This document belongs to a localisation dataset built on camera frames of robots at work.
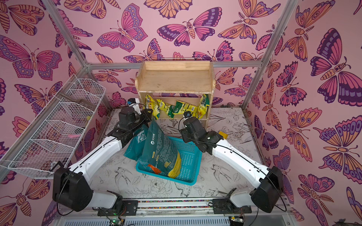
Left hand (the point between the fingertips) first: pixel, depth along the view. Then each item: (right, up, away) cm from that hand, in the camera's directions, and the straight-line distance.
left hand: (155, 108), depth 80 cm
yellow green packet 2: (+14, +2, +9) cm, 17 cm away
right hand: (+17, -12, -3) cm, 21 cm away
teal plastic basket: (+20, -31, +13) cm, 39 cm away
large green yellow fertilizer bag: (+4, -23, -11) cm, 25 cm away
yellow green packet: (+7, 0, +8) cm, 11 cm away
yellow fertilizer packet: (-3, +3, +1) cm, 4 cm away
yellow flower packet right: (+27, +1, +2) cm, 27 cm away
